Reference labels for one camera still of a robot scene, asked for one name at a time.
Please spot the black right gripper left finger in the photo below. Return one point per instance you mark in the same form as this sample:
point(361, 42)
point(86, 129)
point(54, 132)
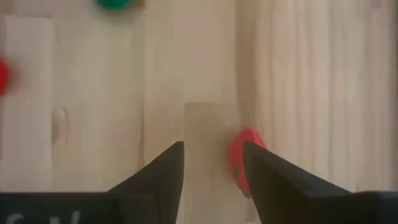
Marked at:
point(161, 183)

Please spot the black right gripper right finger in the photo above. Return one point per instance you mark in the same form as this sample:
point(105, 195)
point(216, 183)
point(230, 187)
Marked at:
point(280, 193)

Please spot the small pink-red fruit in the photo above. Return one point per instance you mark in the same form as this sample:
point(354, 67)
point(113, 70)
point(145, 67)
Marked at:
point(237, 155)

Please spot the green bell pepper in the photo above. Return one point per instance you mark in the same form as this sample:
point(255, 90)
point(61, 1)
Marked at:
point(113, 3)

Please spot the red strawberry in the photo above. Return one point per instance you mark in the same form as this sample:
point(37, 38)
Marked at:
point(3, 76)

